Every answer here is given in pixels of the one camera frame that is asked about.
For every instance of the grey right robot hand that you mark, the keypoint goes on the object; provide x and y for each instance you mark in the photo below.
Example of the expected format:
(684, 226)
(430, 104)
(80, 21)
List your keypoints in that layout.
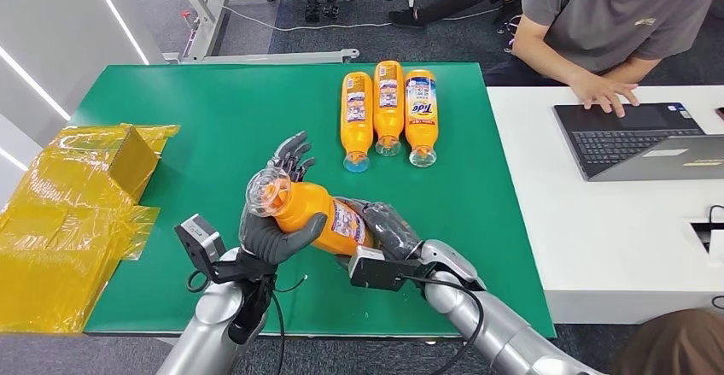
(390, 228)

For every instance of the person's right hand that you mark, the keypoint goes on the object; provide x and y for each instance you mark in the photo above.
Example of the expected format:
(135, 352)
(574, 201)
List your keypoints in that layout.
(602, 92)

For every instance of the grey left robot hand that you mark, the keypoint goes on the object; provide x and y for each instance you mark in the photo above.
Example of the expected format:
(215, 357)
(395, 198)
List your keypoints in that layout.
(266, 242)

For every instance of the orange detergent bottle clear cap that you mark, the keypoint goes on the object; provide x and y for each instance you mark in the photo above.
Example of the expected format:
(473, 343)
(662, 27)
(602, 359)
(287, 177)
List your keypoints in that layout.
(421, 129)
(308, 214)
(388, 118)

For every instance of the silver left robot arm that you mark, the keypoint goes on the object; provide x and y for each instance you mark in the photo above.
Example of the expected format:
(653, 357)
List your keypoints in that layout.
(209, 327)

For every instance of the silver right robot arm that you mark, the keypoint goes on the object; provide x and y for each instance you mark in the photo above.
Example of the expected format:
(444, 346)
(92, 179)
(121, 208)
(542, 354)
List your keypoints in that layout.
(498, 327)

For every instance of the person's left forearm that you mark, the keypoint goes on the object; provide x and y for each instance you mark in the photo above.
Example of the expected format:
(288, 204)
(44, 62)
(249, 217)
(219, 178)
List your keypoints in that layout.
(633, 72)

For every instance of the person's right forearm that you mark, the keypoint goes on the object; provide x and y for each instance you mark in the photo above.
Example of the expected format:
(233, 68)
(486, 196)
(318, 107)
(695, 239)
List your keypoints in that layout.
(543, 58)

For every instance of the orange detergent bottle bluish cap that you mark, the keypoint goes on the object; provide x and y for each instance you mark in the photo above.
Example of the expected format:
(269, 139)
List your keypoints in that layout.
(356, 129)

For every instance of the dark grey laptop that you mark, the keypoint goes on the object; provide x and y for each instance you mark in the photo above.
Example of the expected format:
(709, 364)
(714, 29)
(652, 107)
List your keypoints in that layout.
(622, 140)

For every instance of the person at laptop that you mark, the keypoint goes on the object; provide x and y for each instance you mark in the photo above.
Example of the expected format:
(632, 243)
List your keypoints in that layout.
(611, 16)

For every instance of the green table mat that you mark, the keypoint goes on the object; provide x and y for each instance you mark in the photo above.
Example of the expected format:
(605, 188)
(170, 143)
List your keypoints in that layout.
(226, 135)

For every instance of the white desk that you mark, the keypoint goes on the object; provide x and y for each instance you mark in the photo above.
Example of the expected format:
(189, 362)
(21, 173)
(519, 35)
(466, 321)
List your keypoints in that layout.
(594, 236)

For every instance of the yellow film wrapped cardboard box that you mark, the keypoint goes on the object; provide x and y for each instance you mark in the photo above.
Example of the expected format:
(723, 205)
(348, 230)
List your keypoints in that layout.
(96, 160)

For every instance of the person with brown hair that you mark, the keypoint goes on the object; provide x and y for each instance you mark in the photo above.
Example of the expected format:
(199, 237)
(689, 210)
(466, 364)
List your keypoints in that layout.
(673, 344)

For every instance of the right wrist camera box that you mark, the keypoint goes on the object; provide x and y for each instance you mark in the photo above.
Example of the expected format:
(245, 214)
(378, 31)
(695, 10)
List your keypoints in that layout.
(373, 270)

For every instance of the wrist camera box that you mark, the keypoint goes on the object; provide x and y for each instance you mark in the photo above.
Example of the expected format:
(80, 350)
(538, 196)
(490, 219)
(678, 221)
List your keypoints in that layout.
(373, 270)
(198, 242)

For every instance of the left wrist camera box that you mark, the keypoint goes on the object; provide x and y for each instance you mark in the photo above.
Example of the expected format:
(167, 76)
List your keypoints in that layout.
(198, 242)

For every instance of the white metal stand frame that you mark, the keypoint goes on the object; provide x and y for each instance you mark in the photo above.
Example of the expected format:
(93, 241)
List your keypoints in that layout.
(206, 16)

